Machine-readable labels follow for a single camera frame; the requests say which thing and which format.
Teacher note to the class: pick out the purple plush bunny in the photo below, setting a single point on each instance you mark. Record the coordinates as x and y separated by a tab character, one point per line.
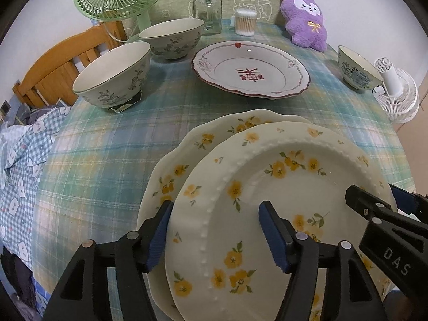
304	23

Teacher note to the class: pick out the red pattern white plate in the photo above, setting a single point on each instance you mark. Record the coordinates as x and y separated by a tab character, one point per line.
267	73

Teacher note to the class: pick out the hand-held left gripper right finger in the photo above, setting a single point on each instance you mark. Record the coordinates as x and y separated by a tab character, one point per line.
272	230

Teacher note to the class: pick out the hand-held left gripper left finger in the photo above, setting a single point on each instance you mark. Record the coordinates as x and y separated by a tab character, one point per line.
159	234

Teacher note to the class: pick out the small blue pattern bowl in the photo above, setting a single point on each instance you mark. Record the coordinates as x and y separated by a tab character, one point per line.
357	77

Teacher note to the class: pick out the dark cloth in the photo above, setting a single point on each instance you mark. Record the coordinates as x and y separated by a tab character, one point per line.
15	281

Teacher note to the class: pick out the green plaid tablecloth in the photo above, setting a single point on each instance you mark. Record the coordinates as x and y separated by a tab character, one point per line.
100	160

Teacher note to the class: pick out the grey leaf pattern bowl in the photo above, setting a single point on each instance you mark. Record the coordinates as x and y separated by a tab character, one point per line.
174	48
100	70

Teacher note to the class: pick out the beaded yellow flower plate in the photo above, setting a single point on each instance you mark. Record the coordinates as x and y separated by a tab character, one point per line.
254	180

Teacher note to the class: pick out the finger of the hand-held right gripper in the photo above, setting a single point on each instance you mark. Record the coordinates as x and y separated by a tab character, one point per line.
404	199
394	247

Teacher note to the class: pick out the cotton swab container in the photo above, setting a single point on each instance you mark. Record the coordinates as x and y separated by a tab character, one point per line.
245	23

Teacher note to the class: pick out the blue gingham blanket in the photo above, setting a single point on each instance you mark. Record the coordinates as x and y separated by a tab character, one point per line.
26	160

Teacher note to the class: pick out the white desk fan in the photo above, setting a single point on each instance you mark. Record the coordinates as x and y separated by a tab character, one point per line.
401	100

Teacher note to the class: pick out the green desk fan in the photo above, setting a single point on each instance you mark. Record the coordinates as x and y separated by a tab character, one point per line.
100	0

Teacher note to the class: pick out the wavy yellow flower plate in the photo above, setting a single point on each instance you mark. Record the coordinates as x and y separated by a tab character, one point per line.
187	153

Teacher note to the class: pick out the grey patterned bedding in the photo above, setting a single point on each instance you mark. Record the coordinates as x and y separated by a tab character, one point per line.
30	112

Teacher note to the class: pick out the glass jar with black lid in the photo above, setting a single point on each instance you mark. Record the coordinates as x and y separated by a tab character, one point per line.
207	13

